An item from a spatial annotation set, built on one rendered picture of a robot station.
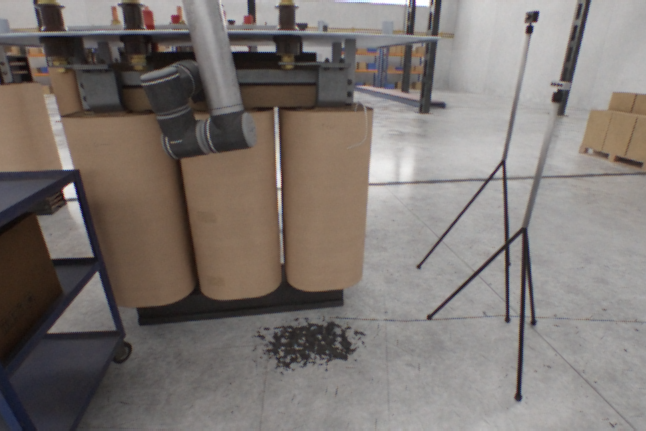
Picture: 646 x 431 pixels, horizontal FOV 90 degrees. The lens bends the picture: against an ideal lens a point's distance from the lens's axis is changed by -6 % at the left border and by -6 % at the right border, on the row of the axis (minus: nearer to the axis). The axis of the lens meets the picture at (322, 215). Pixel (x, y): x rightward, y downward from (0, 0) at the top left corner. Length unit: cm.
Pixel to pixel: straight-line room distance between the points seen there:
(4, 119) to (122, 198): 220
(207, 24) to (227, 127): 27
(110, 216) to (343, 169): 100
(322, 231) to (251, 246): 33
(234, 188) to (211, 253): 33
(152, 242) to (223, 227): 31
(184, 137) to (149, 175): 47
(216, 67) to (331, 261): 103
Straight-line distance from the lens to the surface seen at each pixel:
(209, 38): 106
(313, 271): 170
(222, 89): 105
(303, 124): 145
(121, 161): 155
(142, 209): 159
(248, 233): 157
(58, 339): 198
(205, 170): 148
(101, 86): 155
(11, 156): 373
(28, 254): 138
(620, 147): 693
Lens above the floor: 125
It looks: 24 degrees down
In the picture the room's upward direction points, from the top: 1 degrees clockwise
